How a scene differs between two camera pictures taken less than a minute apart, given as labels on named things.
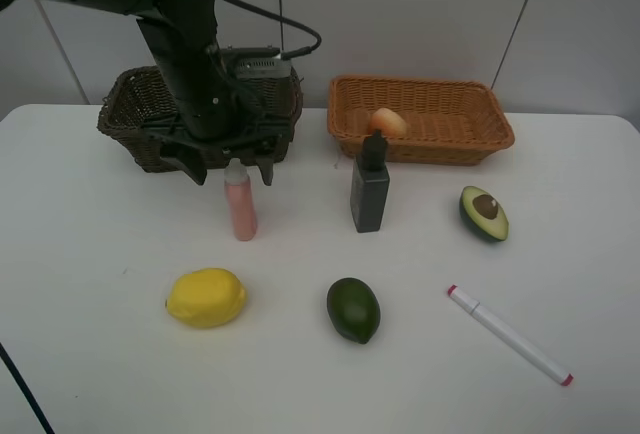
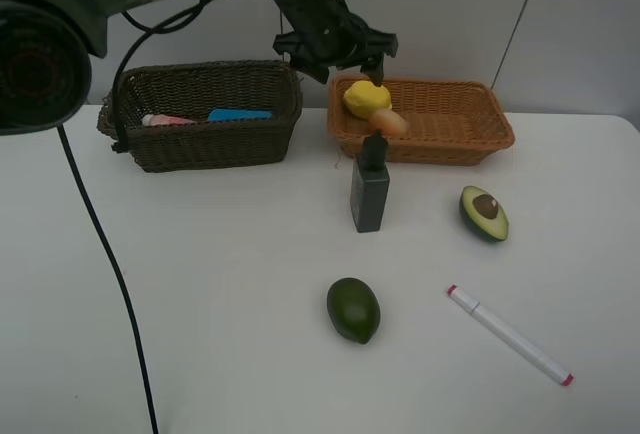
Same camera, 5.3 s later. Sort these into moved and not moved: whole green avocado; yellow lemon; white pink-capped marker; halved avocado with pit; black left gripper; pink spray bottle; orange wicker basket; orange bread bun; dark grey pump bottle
Moved: pink spray bottle; yellow lemon; black left gripper
Not moved: orange wicker basket; whole green avocado; dark grey pump bottle; halved avocado with pit; white pink-capped marker; orange bread bun
